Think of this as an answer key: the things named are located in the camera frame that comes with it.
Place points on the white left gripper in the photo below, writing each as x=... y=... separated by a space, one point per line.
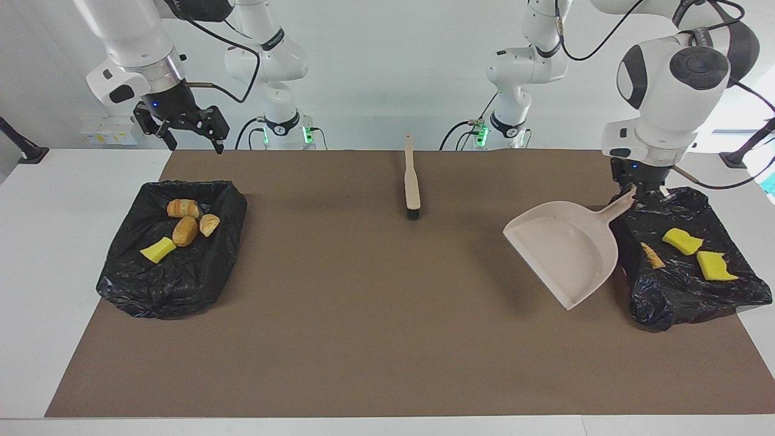
x=642 y=145

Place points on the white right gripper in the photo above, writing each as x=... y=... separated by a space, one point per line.
x=121 y=85

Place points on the pale round cracker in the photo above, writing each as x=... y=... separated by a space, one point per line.
x=652 y=255

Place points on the yellow sponge wedge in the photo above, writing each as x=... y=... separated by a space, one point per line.
x=682 y=241

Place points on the striped orange croissant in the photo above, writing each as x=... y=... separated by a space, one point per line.
x=183 y=209

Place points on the beige plastic dustpan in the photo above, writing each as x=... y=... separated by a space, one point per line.
x=563 y=254

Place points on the pale cracker piece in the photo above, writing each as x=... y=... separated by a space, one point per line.
x=209 y=225

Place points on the brown bread roll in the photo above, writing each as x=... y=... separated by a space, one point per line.
x=185 y=231

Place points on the yellow sponge notched block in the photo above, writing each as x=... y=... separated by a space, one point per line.
x=714 y=266

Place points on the yellow sponge curved piece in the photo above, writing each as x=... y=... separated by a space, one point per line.
x=157 y=250

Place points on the beige hand brush black bristles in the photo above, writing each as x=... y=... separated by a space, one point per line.
x=412 y=181

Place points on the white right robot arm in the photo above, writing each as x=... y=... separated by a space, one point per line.
x=127 y=30

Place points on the black bag-lined bin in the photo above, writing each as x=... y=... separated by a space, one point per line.
x=678 y=297
x=181 y=284

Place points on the white carton box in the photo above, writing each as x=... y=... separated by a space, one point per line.
x=97 y=130

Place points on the cyan plastic item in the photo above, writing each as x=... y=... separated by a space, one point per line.
x=770 y=183

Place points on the brown table mat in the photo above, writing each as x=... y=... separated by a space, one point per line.
x=363 y=333

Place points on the black camera stand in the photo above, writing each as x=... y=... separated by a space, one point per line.
x=33 y=155
x=734 y=160

